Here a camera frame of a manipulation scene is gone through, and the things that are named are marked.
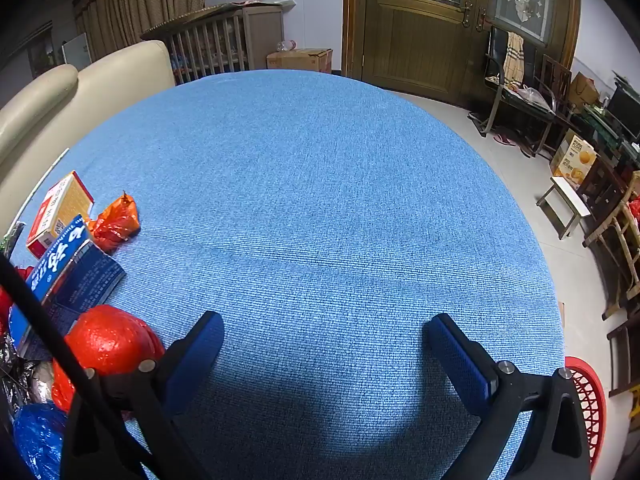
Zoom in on yellow printed box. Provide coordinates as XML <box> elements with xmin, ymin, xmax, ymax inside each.
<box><xmin>550</xmin><ymin>129</ymin><xmax>598</xmax><ymax>191</ymax></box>

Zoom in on dark wooden chair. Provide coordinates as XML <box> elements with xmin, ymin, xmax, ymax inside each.
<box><xmin>537</xmin><ymin>55</ymin><xmax>573</xmax><ymax>111</ymax></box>

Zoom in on blue plastic bag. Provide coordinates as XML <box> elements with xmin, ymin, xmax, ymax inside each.
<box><xmin>12</xmin><ymin>402</ymin><xmax>68</xmax><ymax>480</ymax></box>

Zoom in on dark green packet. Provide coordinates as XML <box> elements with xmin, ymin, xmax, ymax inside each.
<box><xmin>0</xmin><ymin>220</ymin><xmax>26</xmax><ymax>256</ymax></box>

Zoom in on red plastic bag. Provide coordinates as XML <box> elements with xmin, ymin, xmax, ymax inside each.
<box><xmin>51</xmin><ymin>304</ymin><xmax>166</xmax><ymax>413</ymax></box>

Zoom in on brown curtains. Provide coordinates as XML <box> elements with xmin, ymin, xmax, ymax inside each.
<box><xmin>72</xmin><ymin>0</ymin><xmax>213</xmax><ymax>61</ymax></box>

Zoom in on clear plastic bag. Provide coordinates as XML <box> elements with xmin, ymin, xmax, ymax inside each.
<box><xmin>510</xmin><ymin>85</ymin><xmax>551</xmax><ymax>111</ymax></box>

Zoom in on brown paper bag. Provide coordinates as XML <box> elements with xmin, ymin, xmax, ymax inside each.
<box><xmin>570</xmin><ymin>72</ymin><xmax>601</xmax><ymax>108</ymax></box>

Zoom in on red plastic basket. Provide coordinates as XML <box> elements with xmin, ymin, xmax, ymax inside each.
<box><xmin>564</xmin><ymin>356</ymin><xmax>608</xmax><ymax>473</ymax></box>

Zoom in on beige leather sofa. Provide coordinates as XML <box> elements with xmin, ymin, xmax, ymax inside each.
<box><xmin>0</xmin><ymin>40</ymin><xmax>177</xmax><ymax>236</ymax></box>

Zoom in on wooden cabinet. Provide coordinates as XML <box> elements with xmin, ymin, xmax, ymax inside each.
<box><xmin>141</xmin><ymin>2</ymin><xmax>283</xmax><ymax>86</ymax></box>

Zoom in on orange crumpled wrapper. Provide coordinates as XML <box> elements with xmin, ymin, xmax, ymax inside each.
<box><xmin>89</xmin><ymin>190</ymin><xmax>142</xmax><ymax>253</ymax></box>

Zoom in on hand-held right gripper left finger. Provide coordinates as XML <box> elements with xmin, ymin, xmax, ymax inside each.
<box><xmin>60</xmin><ymin>310</ymin><xmax>226</xmax><ymax>480</ymax></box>

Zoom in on pink slippers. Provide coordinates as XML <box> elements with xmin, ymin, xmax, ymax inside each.
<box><xmin>492</xmin><ymin>130</ymin><xmax>536</xmax><ymax>156</ymax></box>

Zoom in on silver foil wrapper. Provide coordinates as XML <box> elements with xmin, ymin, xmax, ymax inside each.
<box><xmin>0</xmin><ymin>332</ymin><xmax>51</xmax><ymax>411</ymax></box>

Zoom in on light wooden folding chair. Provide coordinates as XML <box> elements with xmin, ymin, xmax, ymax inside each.
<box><xmin>582</xmin><ymin>170</ymin><xmax>640</xmax><ymax>306</ymax></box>

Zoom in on white board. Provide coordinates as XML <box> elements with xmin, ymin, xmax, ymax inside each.
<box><xmin>61</xmin><ymin>32</ymin><xmax>93</xmax><ymax>72</ymax></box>

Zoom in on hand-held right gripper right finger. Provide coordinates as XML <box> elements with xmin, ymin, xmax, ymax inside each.
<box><xmin>424</xmin><ymin>312</ymin><xmax>594</xmax><ymax>480</ymax></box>

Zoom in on wooden double door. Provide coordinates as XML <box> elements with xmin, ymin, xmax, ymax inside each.
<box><xmin>342</xmin><ymin>0</ymin><xmax>581</xmax><ymax>106</ymax></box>

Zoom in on black metal chair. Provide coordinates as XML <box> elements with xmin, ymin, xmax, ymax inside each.
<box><xmin>482</xmin><ymin>26</ymin><xmax>561</xmax><ymax>156</ymax></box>

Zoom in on blue tablecloth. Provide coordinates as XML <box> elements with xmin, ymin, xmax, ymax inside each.
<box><xmin>10</xmin><ymin>70</ymin><xmax>568</xmax><ymax>480</ymax></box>

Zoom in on white top stool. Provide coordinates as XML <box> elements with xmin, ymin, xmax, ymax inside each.
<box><xmin>536</xmin><ymin>176</ymin><xmax>593</xmax><ymax>241</ymax></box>

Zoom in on cardboard box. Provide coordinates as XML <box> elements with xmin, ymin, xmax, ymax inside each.
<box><xmin>266</xmin><ymin>48</ymin><xmax>333</xmax><ymax>75</ymax></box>

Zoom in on blue flattened packet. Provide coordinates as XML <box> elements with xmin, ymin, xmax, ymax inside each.
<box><xmin>9</xmin><ymin>214</ymin><xmax>127</xmax><ymax>351</ymax></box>

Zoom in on plaid scarf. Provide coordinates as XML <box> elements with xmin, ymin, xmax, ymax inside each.
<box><xmin>501</xmin><ymin>31</ymin><xmax>523</xmax><ymax>88</ymax></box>

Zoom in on black monitor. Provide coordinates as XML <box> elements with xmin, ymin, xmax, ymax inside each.
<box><xmin>605</xmin><ymin>77</ymin><xmax>640</xmax><ymax>143</ymax></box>

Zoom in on red and white carton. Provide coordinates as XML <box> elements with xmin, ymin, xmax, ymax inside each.
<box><xmin>26</xmin><ymin>170</ymin><xmax>96</xmax><ymax>260</ymax></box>

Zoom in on thin white stick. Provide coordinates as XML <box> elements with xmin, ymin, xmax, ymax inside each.
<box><xmin>10</xmin><ymin>147</ymin><xmax>71</xmax><ymax>233</ymax></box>

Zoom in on thick black cable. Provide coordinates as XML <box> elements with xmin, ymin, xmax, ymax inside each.
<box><xmin>0</xmin><ymin>252</ymin><xmax>211</xmax><ymax>480</ymax></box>

